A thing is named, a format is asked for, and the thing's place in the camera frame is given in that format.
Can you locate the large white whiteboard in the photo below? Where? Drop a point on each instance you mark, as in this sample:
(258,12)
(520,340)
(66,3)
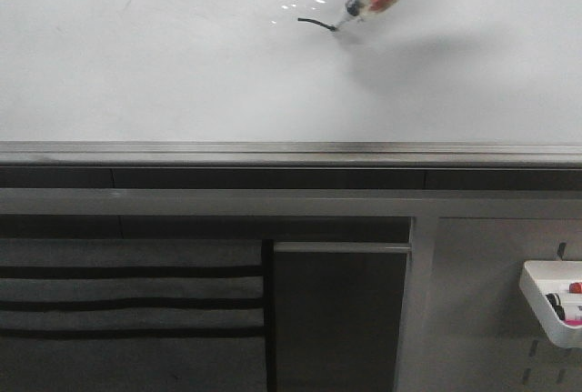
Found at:
(253,82)

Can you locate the black capped marker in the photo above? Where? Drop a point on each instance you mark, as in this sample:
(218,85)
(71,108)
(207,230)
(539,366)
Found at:
(554,299)

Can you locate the white metal stand frame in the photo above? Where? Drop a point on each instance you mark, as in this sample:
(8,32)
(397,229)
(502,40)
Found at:
(465,325)

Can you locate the red capped marker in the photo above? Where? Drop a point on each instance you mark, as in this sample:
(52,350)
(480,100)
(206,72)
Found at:
(575,288)

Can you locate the dark grey flat panel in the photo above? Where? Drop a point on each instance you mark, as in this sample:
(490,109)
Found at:
(338,311)

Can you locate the white plastic marker tray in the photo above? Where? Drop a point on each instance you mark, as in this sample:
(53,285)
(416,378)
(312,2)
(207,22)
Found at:
(539,278)

